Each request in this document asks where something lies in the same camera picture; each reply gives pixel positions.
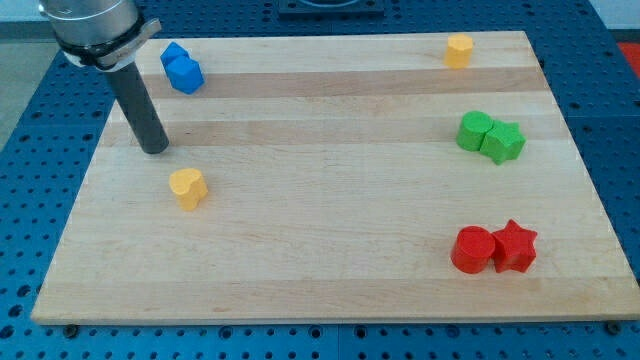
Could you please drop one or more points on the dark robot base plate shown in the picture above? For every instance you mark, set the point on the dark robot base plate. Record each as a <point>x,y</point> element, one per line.
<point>295,8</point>

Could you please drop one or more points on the blue cube block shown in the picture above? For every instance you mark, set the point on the blue cube block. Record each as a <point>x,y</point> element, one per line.
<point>172,52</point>

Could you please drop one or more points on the yellow heart block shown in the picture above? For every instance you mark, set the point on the yellow heart block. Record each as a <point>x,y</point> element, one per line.
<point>189,187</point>

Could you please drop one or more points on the green star block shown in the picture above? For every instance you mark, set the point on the green star block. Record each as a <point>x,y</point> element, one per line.
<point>503,142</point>

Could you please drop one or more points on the red star block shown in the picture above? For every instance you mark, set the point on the red star block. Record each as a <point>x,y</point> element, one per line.
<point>514,248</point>

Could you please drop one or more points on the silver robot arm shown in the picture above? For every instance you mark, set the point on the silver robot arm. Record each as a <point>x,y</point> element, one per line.
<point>106,35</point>

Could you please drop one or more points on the yellow hexagon block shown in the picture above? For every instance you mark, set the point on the yellow hexagon block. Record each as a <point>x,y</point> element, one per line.
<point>459,51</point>

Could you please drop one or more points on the blue hexagon block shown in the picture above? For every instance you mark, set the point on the blue hexagon block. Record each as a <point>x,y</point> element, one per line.
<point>185,74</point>

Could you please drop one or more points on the red cylinder block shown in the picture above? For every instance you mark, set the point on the red cylinder block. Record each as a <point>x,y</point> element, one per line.
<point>472,250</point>

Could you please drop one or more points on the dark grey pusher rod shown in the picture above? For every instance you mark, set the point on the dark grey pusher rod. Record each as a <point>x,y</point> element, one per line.
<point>134,100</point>

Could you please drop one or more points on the wooden board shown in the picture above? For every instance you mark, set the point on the wooden board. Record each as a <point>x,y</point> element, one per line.
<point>336,191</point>

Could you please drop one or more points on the green cylinder block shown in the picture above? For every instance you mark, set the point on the green cylinder block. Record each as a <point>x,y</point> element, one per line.
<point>473,127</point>

